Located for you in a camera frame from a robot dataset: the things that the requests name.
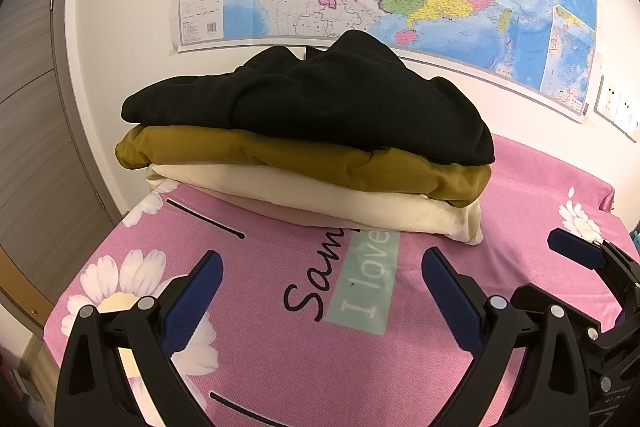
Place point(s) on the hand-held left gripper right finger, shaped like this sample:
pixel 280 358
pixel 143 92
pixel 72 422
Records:
pixel 450 302

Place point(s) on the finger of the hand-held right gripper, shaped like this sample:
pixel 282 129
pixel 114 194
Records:
pixel 575 307
pixel 572 247

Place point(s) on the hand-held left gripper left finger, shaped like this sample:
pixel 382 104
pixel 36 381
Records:
pixel 197 294

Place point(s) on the black garment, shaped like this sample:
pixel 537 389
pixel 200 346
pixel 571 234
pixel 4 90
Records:
pixel 325 107

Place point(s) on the pink daisy print blanket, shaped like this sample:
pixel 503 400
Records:
pixel 200 227

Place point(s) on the cream garment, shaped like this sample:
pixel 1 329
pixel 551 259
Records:
pixel 325 202

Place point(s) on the mustard brown garment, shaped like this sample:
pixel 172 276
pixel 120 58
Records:
pixel 300 157

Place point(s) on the grey wooden door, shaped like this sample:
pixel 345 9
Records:
pixel 30 132

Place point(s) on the white wall socket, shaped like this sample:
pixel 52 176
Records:
pixel 626 109
pixel 609 97

